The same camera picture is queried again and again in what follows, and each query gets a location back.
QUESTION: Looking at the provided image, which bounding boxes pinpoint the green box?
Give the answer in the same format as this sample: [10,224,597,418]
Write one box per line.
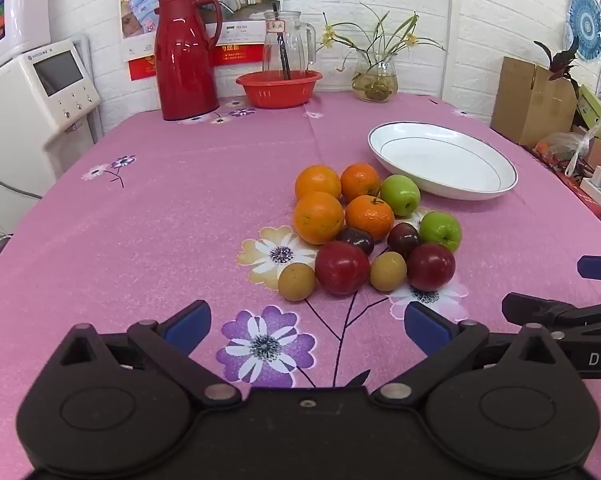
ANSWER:
[575,85,601,143]

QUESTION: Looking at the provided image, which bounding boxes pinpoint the glass pitcher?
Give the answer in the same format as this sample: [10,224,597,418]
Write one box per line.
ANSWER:
[262,11,317,81]

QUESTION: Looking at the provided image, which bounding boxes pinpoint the red plastic basin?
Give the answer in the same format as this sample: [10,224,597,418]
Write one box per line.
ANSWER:
[236,70,324,109]

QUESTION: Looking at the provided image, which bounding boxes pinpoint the red thermos jug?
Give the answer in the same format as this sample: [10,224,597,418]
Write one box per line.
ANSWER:
[154,0,224,122]

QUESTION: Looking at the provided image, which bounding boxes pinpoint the orange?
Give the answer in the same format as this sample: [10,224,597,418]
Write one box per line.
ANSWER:
[293,191,345,246]
[294,164,342,202]
[339,162,381,202]
[345,194,395,242]

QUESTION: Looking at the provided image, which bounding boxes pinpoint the white wall pipe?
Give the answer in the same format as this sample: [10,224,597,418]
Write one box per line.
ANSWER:
[441,0,457,101]

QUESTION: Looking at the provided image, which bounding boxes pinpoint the white oval plate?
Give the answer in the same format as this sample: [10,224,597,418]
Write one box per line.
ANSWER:
[367,121,519,201]

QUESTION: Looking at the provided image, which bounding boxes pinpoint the large blue patterned wall plate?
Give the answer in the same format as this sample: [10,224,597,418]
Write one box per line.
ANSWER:
[565,0,601,63]

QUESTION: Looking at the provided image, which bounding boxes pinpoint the wall poster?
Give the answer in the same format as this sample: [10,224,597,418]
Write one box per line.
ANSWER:
[118,0,285,82]

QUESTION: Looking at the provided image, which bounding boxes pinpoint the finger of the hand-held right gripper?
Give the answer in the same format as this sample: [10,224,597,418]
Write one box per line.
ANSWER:
[501,292,601,332]
[577,255,601,281]

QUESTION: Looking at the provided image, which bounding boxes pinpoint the green apple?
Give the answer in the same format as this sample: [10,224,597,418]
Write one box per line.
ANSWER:
[419,210,463,253]
[379,174,422,218]

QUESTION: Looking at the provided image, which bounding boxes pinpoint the cardboard box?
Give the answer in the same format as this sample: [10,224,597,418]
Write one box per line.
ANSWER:
[490,56,578,148]

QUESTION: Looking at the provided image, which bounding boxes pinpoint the white appliance with screen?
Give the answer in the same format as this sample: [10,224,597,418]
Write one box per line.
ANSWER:
[0,37,102,233]

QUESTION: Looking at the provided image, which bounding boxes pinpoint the dark purple plum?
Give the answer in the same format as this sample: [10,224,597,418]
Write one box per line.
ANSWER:
[335,227,375,256]
[387,222,421,258]

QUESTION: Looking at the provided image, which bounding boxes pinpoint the yellow-flowered green plant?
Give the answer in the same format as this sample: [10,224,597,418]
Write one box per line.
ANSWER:
[316,2,446,73]

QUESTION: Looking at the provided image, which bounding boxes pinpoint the glass vase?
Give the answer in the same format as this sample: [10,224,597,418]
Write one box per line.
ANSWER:
[353,50,398,103]

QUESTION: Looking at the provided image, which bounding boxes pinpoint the white power strip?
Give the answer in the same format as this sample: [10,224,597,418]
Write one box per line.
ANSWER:
[579,176,601,221]

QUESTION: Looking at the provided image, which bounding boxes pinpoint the pink floral tablecloth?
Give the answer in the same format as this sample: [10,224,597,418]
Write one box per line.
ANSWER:
[0,91,601,476]

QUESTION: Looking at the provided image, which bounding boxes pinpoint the black sticks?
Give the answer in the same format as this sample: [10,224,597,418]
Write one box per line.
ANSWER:
[273,2,292,81]

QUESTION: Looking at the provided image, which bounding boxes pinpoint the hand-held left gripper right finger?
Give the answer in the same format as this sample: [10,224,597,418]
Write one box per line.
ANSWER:
[373,301,563,407]

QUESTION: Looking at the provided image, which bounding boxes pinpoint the tan round fruit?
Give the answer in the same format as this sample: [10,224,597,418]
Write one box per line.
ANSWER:
[278,263,316,302]
[369,251,408,292]

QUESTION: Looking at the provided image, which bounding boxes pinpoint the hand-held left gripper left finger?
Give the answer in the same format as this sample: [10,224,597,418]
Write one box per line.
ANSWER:
[55,300,242,407]

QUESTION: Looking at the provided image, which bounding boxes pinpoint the red apple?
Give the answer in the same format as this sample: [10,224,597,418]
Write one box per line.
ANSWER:
[314,240,371,296]
[406,242,456,292]

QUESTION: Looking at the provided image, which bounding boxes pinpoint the purple-leaved plant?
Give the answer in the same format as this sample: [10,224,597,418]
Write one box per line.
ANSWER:
[533,35,581,98]

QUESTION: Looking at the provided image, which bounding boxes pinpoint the clear plastic bag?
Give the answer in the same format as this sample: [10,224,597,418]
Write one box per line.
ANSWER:
[533,120,601,176]

